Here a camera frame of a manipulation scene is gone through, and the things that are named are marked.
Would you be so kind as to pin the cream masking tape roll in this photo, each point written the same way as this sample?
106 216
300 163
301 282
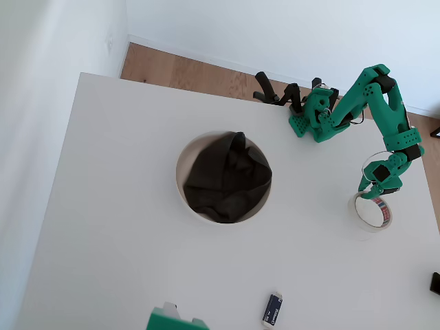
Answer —
357 220

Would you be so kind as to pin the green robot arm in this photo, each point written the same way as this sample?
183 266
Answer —
381 110

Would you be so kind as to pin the small black object on floor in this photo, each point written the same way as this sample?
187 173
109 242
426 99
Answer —
436 133

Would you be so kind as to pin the black crumpled cloth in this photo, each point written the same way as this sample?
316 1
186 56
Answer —
223 182

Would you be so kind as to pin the blue and white eraser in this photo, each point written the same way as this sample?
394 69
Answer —
272 309

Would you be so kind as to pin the white round bowl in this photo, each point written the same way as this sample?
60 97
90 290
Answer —
179 185

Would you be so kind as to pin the green printed holder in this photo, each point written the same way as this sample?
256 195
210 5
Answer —
165 321

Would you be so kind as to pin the black box-shaped camera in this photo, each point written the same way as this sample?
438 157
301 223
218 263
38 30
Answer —
436 283

